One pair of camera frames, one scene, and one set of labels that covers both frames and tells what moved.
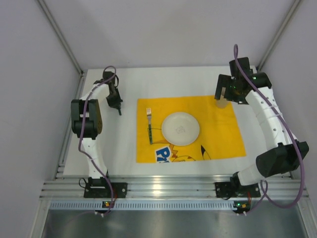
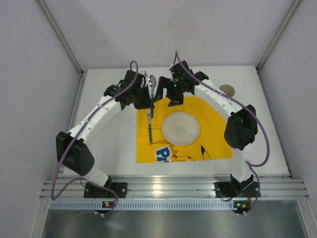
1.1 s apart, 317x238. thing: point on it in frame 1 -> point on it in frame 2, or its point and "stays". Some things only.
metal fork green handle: (148, 111) stays
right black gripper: (221, 87) -> (167, 87)
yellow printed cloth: (219, 137) stays
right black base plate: (231, 190) stays
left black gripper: (115, 101) -> (142, 98)
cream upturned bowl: (180, 128) stays
